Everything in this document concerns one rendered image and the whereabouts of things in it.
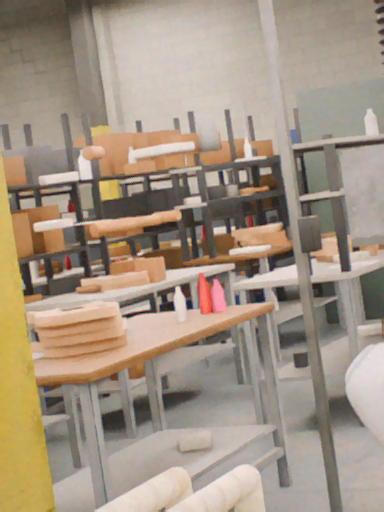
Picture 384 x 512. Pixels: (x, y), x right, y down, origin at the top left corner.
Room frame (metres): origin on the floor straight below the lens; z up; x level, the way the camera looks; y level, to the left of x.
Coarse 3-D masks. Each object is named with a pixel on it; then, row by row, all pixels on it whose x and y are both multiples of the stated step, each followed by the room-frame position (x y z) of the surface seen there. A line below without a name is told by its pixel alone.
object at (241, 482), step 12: (240, 468) 1.33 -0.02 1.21; (252, 468) 1.34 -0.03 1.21; (216, 480) 1.29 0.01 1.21; (228, 480) 1.29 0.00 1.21; (240, 480) 1.30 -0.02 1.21; (252, 480) 1.32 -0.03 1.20; (204, 492) 1.25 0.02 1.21; (216, 492) 1.26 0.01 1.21; (228, 492) 1.27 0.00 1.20; (240, 492) 1.29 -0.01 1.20; (252, 492) 1.33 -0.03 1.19; (180, 504) 1.21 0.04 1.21; (192, 504) 1.22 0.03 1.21; (204, 504) 1.23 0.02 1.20; (216, 504) 1.24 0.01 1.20; (228, 504) 1.27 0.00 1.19
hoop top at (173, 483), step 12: (180, 468) 1.38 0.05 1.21; (156, 480) 1.33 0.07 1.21; (168, 480) 1.34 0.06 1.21; (180, 480) 1.36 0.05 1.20; (132, 492) 1.29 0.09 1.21; (144, 492) 1.30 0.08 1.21; (156, 492) 1.31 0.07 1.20; (168, 492) 1.33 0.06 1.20; (180, 492) 1.35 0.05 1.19; (108, 504) 1.25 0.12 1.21; (120, 504) 1.26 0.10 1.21; (132, 504) 1.27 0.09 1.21; (144, 504) 1.28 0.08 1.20; (156, 504) 1.30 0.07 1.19; (168, 504) 1.34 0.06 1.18
